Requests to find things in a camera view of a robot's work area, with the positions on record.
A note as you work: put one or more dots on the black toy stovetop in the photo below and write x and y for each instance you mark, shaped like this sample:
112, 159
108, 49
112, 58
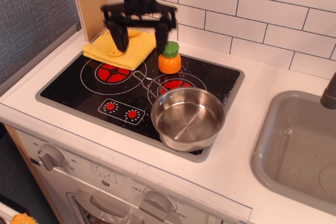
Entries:
115, 99

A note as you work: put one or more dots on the stainless steel pan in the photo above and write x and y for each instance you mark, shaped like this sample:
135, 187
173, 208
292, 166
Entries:
186, 119

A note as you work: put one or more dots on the grey faucet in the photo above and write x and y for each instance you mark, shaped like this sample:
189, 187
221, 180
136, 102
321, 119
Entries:
328, 99

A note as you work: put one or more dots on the yellow folded cloth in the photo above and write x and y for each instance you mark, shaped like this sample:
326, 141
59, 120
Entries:
104, 50

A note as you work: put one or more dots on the grey sink basin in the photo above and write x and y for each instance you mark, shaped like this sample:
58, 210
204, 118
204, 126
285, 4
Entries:
295, 152

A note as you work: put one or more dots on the grey timer knob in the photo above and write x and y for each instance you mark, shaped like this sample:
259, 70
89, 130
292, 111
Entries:
50, 157

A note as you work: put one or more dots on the oven door handle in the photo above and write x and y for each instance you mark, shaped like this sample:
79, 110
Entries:
110, 210

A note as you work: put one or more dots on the orange fuzzy object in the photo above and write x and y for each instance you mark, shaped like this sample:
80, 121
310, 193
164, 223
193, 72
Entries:
23, 219

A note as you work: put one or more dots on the orange toy carrot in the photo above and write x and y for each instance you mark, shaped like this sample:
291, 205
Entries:
169, 62

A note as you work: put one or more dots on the grey oven knob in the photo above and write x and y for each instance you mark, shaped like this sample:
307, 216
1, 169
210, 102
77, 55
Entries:
156, 205

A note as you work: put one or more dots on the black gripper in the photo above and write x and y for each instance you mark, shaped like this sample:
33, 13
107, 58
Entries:
139, 13

